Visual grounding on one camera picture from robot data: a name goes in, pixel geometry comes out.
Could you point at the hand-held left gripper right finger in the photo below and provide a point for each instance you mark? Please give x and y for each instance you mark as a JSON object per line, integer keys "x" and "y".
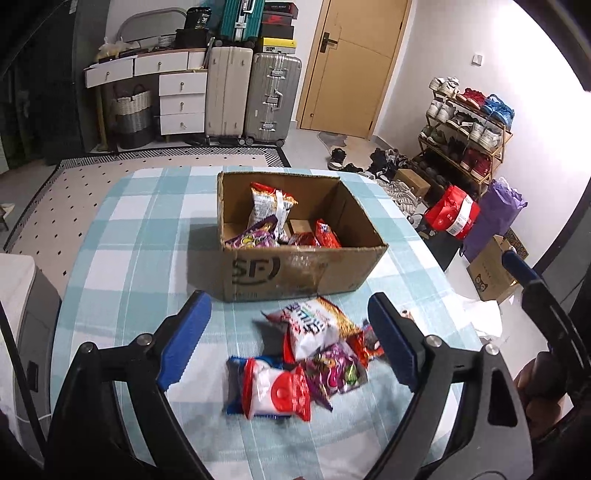
{"x": 392, "y": 341}

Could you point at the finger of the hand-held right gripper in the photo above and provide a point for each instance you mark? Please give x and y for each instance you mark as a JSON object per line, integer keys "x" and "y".
{"x": 521, "y": 270}

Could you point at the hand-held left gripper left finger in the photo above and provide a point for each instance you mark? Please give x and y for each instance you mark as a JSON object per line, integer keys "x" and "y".
{"x": 187, "y": 341}

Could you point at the purple snack bag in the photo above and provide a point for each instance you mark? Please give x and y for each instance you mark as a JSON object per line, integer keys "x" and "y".
{"x": 332, "y": 371}
{"x": 254, "y": 237}

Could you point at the white noodle snack bag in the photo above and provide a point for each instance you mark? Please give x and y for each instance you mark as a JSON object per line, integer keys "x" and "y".
{"x": 314, "y": 327}
{"x": 268, "y": 205}

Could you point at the brown cardboard box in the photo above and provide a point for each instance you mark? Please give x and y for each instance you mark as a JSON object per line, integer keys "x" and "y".
{"x": 277, "y": 272}

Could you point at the person's right hand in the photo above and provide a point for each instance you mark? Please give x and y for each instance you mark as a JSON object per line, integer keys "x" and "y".
{"x": 535, "y": 401}

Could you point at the orange red snack bag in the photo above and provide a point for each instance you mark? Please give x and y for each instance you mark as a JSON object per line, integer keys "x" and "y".
{"x": 364, "y": 348}

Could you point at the beige snack packet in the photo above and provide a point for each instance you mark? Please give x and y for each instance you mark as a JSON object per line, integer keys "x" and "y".
{"x": 406, "y": 315}

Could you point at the open cardboard box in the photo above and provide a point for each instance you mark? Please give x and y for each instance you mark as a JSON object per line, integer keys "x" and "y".
{"x": 491, "y": 274}

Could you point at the purple gift bag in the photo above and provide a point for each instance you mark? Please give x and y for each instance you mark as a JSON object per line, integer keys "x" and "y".
{"x": 494, "y": 221}

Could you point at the white plastic bag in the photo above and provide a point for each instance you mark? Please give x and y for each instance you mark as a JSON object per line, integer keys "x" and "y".
{"x": 480, "y": 316}

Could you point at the blue snack packet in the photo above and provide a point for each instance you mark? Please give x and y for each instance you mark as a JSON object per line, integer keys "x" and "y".
{"x": 234, "y": 383}

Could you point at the black stool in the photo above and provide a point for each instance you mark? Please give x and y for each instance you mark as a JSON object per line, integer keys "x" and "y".
{"x": 438, "y": 249}

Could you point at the red gift bag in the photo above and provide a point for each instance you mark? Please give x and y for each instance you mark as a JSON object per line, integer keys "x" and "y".
{"x": 450, "y": 212}

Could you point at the white and red snack bag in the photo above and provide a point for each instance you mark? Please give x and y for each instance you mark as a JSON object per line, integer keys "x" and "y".
{"x": 277, "y": 392}

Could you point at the checkered teal tablecloth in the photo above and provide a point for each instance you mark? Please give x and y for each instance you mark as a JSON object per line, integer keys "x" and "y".
{"x": 138, "y": 240}

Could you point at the wooden shoe rack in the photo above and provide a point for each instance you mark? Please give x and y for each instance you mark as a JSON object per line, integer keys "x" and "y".
{"x": 501, "y": 157}

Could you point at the small closed cardboard box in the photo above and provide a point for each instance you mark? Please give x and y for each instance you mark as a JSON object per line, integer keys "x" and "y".
{"x": 413, "y": 183}

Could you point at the white and grey cabinet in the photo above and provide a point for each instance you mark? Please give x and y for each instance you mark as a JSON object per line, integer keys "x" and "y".
{"x": 27, "y": 314}

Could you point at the pile of shoes on floor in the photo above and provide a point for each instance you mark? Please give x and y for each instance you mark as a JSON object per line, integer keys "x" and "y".
{"x": 388, "y": 161}

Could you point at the spotted beige rug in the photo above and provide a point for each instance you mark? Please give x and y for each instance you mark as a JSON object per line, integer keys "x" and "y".
{"x": 92, "y": 194}

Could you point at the grey door mat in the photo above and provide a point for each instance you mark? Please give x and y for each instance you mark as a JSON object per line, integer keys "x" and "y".
{"x": 334, "y": 140}

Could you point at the woven laundry basket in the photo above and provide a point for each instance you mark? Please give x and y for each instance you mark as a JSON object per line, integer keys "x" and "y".
{"x": 133, "y": 120}

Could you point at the white desk with drawers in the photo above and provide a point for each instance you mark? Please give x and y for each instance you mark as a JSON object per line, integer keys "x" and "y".
{"x": 182, "y": 106}

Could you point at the beige suitcase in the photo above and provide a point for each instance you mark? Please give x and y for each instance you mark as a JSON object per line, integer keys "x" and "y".
{"x": 228, "y": 92}

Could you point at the silver suitcase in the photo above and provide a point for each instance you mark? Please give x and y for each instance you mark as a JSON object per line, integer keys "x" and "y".
{"x": 272, "y": 92}

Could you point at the wooden door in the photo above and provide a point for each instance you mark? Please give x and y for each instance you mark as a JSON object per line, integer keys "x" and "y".
{"x": 351, "y": 69}

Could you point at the dark refrigerator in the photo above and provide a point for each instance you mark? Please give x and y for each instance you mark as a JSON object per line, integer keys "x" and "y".
{"x": 60, "y": 92}

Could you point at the yellowish plastic bag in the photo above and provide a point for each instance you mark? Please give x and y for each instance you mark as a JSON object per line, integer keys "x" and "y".
{"x": 111, "y": 51}

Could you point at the black storage box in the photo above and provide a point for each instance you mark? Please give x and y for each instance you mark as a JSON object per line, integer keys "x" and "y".
{"x": 194, "y": 39}

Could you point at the black bag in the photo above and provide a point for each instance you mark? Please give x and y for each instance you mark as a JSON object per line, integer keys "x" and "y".
{"x": 197, "y": 18}

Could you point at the teal suitcase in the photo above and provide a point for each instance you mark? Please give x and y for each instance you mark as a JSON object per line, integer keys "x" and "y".
{"x": 240, "y": 18}

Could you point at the red and black shoe box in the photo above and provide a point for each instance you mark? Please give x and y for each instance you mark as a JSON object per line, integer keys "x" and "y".
{"x": 277, "y": 19}

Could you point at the grey arched frame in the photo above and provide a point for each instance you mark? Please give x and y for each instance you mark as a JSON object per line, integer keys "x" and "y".
{"x": 138, "y": 16}

